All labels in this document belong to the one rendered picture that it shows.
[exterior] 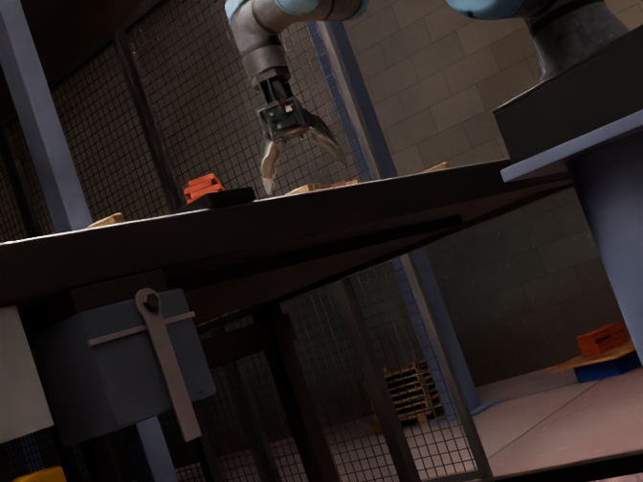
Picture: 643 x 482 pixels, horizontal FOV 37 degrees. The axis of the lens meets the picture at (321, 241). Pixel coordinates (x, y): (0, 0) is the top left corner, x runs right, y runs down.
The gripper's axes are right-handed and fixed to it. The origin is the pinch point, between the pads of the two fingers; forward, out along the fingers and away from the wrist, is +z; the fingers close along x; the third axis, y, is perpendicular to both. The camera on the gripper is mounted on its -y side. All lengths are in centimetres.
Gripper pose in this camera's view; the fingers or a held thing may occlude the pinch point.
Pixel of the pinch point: (309, 182)
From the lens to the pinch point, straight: 170.4
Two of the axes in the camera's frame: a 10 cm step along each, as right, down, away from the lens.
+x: 9.3, -3.4, -1.3
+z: 3.3, 9.4, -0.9
